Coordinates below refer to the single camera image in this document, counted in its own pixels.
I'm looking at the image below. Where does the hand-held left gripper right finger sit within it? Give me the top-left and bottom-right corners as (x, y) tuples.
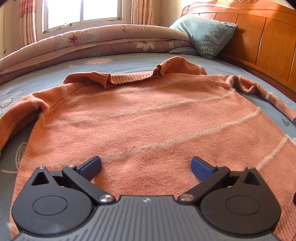
(178, 156), (264, 205)

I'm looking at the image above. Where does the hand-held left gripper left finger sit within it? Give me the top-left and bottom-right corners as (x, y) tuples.
(31, 156), (115, 205)

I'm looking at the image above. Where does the orange knit sweater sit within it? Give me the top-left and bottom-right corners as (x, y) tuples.
(0, 56), (296, 241)

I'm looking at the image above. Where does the flat teal pillow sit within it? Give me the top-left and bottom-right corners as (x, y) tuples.
(166, 46), (200, 56)

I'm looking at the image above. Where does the folded pink floral quilt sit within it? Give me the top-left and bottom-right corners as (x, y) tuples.
(0, 24), (195, 81)

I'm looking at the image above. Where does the teal printed pillow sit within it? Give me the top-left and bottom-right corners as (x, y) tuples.
(169, 15), (238, 61)

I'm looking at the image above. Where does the wooden headboard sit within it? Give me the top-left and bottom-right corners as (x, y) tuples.
(180, 0), (296, 103)

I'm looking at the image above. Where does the window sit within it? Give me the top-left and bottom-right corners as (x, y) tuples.
(42, 0), (133, 36)

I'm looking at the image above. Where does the hanging pull cord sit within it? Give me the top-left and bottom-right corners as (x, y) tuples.
(2, 0), (7, 53)

